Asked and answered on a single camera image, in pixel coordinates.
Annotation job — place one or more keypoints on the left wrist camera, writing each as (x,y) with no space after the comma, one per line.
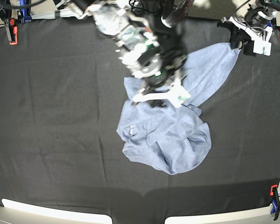
(262,47)

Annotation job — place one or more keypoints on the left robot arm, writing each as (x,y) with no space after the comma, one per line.
(260,13)

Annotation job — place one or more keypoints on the black table cloth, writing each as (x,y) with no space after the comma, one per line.
(61,96)

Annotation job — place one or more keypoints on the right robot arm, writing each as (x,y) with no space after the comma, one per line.
(153,54)

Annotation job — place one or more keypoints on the orange clamp far left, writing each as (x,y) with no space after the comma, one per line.
(12,32)

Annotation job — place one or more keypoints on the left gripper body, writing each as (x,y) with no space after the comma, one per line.
(250,33)

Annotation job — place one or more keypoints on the blue-grey t-shirt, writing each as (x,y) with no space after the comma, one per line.
(169,139)

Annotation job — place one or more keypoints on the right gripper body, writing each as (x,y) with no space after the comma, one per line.
(157,77)

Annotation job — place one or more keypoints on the blue clamp far left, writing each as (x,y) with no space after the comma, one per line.
(24,14)

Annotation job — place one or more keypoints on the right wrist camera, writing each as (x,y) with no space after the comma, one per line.
(177,95)

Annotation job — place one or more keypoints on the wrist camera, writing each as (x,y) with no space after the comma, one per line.
(262,47)
(177,95)

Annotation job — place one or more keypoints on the orange blue clamp near right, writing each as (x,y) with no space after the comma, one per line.
(275,202)

